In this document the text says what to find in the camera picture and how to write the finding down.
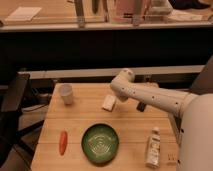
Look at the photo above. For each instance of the white paper cup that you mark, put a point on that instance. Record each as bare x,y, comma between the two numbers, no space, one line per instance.
66,94

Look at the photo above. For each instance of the orange carrot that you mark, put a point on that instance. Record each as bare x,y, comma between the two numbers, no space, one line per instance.
63,142

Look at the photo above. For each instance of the white paper sheet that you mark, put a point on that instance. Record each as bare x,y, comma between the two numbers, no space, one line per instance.
23,14

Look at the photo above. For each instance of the white sponge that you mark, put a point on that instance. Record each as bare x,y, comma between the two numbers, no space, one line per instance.
109,102

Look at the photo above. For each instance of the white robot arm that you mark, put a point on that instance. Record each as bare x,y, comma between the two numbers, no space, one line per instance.
195,111

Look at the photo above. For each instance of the white plastic bottle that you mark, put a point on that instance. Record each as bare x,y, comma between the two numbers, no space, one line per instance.
153,149

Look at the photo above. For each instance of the green round plate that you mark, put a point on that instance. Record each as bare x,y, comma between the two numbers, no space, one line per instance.
100,143

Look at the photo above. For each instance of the black eraser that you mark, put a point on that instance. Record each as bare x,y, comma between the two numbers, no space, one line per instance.
141,106

